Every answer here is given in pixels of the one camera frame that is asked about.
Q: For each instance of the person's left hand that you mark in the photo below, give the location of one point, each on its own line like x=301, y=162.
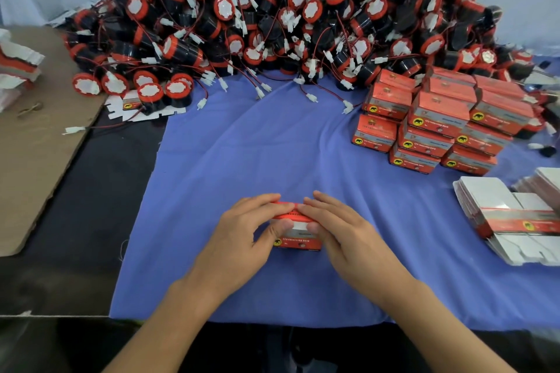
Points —
x=232, y=250

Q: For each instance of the person's right hand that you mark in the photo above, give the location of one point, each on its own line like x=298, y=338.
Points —
x=359, y=250

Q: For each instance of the orange white paper box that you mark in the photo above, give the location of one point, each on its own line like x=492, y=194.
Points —
x=501, y=112
x=470, y=161
x=426, y=139
x=374, y=133
x=451, y=82
x=388, y=100
x=500, y=86
x=483, y=138
x=398, y=78
x=414, y=159
x=296, y=227
x=440, y=110

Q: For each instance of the stack of paper boxes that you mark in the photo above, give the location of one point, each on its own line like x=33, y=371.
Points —
x=512, y=215
x=17, y=67

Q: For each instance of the pile of black red buzzers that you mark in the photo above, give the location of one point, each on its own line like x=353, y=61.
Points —
x=289, y=10

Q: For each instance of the person's left forearm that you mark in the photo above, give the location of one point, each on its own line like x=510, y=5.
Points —
x=162, y=338

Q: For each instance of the blue cloth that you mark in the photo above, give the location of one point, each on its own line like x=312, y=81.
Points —
x=201, y=167

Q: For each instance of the brown cardboard sheet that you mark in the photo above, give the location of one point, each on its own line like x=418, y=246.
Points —
x=35, y=167

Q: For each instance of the rubber band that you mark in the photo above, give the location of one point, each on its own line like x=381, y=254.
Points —
x=30, y=109

